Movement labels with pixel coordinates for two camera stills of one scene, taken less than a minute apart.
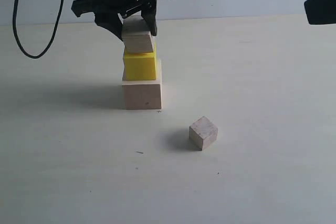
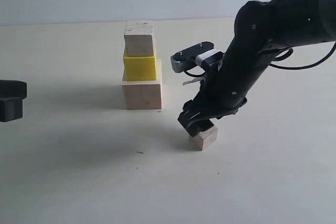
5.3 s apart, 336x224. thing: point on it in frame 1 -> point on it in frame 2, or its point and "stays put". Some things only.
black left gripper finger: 149,14 -> 12,88
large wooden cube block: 144,94 stays put
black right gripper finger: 320,8 -> 194,120
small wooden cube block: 202,132 stays put
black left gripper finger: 112,21 -> 11,108
